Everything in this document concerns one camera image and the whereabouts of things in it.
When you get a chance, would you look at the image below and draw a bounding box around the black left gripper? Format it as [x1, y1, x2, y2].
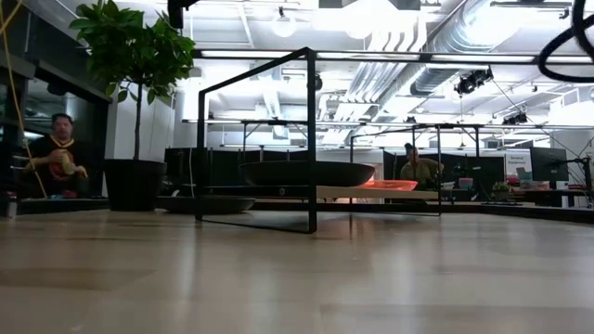
[166, 0, 201, 30]

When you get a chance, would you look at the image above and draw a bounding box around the dark grey round plate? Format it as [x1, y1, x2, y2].
[239, 160, 376, 188]
[157, 194, 257, 215]

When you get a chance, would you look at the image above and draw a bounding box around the translucent orange plate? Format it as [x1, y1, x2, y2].
[355, 179, 419, 192]

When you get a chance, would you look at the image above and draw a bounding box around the white globe pendant lamp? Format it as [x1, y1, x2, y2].
[271, 6, 298, 39]

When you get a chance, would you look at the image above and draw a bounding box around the green potted plant black pot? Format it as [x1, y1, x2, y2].
[69, 0, 197, 212]

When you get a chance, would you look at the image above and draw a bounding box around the person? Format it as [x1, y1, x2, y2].
[20, 112, 92, 199]
[399, 142, 446, 191]

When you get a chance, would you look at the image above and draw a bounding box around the black crossbar with light strips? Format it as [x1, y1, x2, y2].
[192, 48, 594, 66]

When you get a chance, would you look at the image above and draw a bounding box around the white bottle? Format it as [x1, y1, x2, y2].
[4, 192, 19, 219]

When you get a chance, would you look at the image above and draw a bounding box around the black ceiling spotlight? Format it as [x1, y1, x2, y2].
[453, 68, 495, 96]
[502, 110, 529, 126]

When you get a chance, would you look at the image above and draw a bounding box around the small potted plant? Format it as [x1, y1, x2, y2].
[491, 180, 511, 203]

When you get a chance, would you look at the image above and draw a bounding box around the white printed sign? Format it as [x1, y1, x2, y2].
[504, 152, 533, 180]

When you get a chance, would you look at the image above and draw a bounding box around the black computer monitor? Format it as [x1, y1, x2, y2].
[529, 147, 570, 183]

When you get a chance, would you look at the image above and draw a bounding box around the yellow cable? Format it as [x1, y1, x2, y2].
[0, 0, 48, 199]

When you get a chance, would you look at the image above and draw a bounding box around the silver ventilation duct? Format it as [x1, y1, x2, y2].
[407, 0, 525, 98]

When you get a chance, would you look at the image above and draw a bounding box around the wooden shelf black metal frame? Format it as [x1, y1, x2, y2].
[194, 45, 443, 235]

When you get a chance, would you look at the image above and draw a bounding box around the black looped cable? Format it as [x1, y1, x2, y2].
[536, 0, 594, 84]

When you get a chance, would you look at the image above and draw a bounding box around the black aluminium table frame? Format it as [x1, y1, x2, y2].
[18, 197, 594, 225]

